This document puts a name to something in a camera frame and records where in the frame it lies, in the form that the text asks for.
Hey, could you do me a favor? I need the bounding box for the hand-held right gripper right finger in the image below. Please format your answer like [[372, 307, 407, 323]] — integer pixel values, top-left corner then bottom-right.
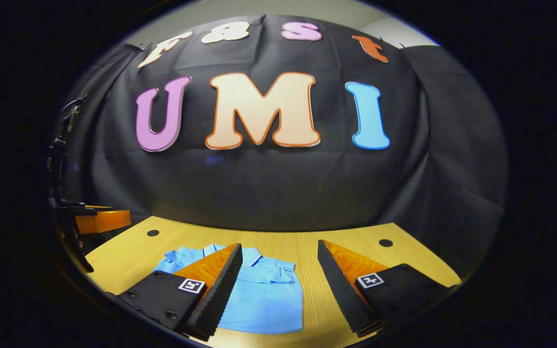
[[317, 239, 458, 338]]

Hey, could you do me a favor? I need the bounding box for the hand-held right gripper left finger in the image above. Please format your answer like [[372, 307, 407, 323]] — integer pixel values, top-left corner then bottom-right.
[[106, 243, 243, 339]]

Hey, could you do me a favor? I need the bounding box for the light blue T-shirt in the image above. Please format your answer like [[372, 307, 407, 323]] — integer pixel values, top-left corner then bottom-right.
[[154, 243, 304, 335]]

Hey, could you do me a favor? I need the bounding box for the black metal stand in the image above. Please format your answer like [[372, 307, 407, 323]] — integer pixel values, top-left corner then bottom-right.
[[47, 96, 88, 201]]

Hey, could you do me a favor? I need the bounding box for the black backdrop cloth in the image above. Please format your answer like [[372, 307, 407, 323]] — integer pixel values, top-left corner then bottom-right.
[[49, 14, 509, 278]]

